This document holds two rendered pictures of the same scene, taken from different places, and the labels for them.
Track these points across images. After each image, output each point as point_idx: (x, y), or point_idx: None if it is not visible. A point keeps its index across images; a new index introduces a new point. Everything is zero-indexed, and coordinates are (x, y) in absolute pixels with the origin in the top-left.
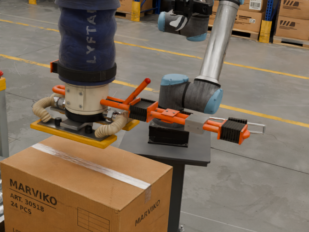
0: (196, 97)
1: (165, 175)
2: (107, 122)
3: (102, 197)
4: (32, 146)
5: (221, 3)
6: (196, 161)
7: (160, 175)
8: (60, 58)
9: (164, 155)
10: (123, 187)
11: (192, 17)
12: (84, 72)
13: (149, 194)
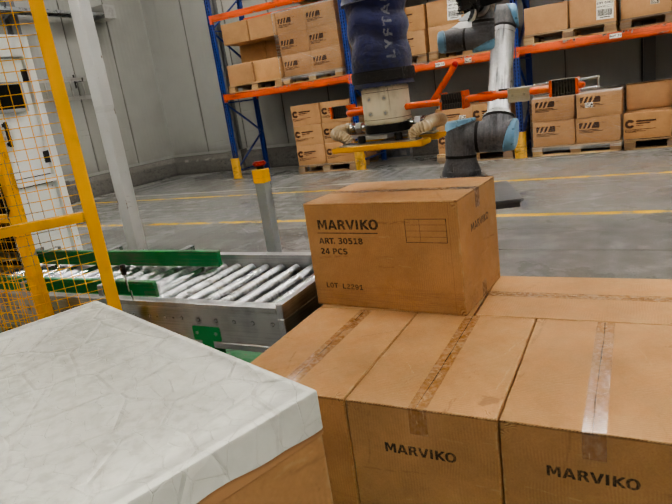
0: (491, 132)
1: (488, 182)
2: None
3: (431, 198)
4: (330, 193)
5: (495, 29)
6: (506, 202)
7: (484, 181)
8: (355, 66)
9: None
10: (449, 191)
11: (476, 23)
12: (386, 69)
13: (478, 198)
